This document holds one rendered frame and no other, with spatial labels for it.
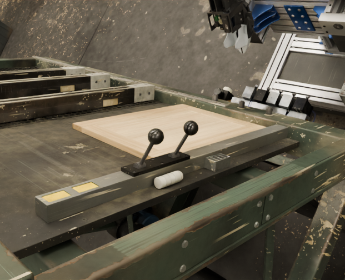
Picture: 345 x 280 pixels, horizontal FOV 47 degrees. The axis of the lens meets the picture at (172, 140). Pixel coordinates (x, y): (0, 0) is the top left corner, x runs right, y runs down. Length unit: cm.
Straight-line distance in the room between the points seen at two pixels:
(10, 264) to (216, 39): 275
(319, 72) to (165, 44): 150
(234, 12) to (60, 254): 67
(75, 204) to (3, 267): 33
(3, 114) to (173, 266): 96
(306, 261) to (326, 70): 123
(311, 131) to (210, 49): 180
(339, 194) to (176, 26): 235
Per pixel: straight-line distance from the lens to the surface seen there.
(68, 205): 85
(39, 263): 82
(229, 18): 101
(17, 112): 153
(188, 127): 97
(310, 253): 147
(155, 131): 89
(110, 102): 175
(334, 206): 148
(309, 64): 244
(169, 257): 72
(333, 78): 235
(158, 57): 341
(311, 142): 146
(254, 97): 177
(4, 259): 57
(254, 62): 286
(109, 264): 63
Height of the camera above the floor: 219
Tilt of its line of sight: 49 degrees down
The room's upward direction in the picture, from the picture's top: 57 degrees counter-clockwise
